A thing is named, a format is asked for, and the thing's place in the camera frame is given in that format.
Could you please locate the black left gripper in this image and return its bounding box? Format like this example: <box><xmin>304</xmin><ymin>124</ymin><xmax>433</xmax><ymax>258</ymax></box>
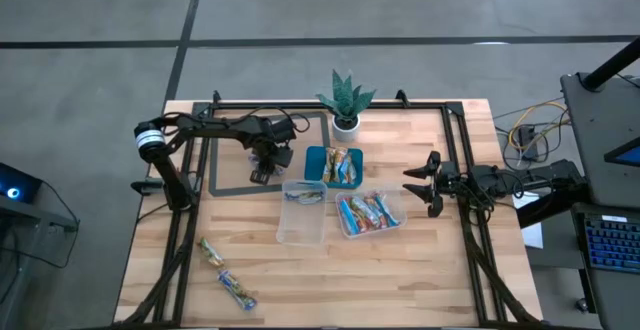
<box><xmin>248</xmin><ymin>136</ymin><xmax>296</xmax><ymax>187</ymax></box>

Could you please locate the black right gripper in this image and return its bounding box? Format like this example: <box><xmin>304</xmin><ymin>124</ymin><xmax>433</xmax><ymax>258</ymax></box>
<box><xmin>402</xmin><ymin>150</ymin><xmax>476</xmax><ymax>219</ymax></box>

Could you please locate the clear plastic bin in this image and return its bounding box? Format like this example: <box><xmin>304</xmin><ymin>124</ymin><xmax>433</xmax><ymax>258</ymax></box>
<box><xmin>275</xmin><ymin>178</ymin><xmax>329</xmax><ymax>247</ymax></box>
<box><xmin>334</xmin><ymin>185</ymin><xmax>408</xmax><ymax>241</ymax></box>

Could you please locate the blue red granola bar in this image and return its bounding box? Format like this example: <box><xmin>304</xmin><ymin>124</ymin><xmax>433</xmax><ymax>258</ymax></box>
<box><xmin>349</xmin><ymin>195</ymin><xmax>381</xmax><ymax>230</ymax></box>
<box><xmin>338</xmin><ymin>197</ymin><xmax>362</xmax><ymax>236</ymax></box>
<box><xmin>367</xmin><ymin>194</ymin><xmax>391</xmax><ymax>227</ymax></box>
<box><xmin>374</xmin><ymin>193</ymin><xmax>401</xmax><ymax>229</ymax></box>

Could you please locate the orange green chewy granola bar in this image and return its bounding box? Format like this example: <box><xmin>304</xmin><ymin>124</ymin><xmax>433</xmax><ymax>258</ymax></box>
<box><xmin>344</xmin><ymin>152</ymin><xmax>359</xmax><ymax>184</ymax></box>
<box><xmin>198</xmin><ymin>236</ymin><xmax>226</xmax><ymax>269</ymax></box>
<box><xmin>322</xmin><ymin>147</ymin><xmax>336</xmax><ymax>184</ymax></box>

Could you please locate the orange blue snack bar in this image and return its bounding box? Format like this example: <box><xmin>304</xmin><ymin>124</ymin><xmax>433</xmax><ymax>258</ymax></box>
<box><xmin>332</xmin><ymin>147</ymin><xmax>349</xmax><ymax>185</ymax></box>

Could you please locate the teal plastic tray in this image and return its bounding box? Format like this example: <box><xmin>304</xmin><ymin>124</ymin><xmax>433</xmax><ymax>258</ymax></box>
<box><xmin>303</xmin><ymin>144</ymin><xmax>365</xmax><ymax>191</ymax></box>

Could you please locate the potted snake plant white pot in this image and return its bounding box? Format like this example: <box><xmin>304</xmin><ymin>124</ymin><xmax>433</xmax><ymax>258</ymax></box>
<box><xmin>314</xmin><ymin>68</ymin><xmax>377</xmax><ymax>144</ymax></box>

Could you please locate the black power adapter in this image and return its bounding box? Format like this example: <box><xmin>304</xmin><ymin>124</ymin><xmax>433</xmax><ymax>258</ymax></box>
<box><xmin>517</xmin><ymin>125</ymin><xmax>540</xmax><ymax>162</ymax></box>

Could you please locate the white paper sheet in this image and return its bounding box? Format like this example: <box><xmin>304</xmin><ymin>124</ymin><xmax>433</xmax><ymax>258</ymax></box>
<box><xmin>512</xmin><ymin>192</ymin><xmax>545</xmax><ymax>250</ymax></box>

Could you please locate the black desk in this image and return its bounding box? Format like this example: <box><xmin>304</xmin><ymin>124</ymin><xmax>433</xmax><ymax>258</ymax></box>
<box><xmin>559</xmin><ymin>72</ymin><xmax>640</xmax><ymax>330</ymax></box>

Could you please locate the keyboard with blue keys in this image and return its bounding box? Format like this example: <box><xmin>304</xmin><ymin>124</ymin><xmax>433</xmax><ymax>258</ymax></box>
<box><xmin>581</xmin><ymin>211</ymin><xmax>640</xmax><ymax>275</ymax></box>

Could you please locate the blue screen monitor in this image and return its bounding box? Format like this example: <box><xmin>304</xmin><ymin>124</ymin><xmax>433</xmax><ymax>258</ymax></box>
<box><xmin>603</xmin><ymin>137</ymin><xmax>640</xmax><ymax>169</ymax></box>

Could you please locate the black pole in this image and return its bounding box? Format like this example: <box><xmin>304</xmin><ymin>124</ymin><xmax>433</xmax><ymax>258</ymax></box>
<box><xmin>582</xmin><ymin>37</ymin><xmax>640</xmax><ymax>92</ymax></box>

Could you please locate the black side table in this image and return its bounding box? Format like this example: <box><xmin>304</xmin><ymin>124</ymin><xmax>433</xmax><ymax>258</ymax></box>
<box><xmin>0</xmin><ymin>199</ymin><xmax>81</xmax><ymax>330</ymax></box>

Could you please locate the black computer blue light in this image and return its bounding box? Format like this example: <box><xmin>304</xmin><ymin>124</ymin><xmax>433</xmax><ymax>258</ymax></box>
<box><xmin>0</xmin><ymin>162</ymin><xmax>44</xmax><ymax>204</ymax></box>

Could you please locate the black aluminium table frame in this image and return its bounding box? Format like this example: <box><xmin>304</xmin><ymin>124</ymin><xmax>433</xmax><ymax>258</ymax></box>
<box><xmin>112</xmin><ymin>89</ymin><xmax>545</xmax><ymax>329</ymax></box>

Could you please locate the yellow cable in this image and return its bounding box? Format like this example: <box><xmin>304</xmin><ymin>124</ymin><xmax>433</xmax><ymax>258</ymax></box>
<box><xmin>507</xmin><ymin>100</ymin><xmax>570</xmax><ymax>152</ymax></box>

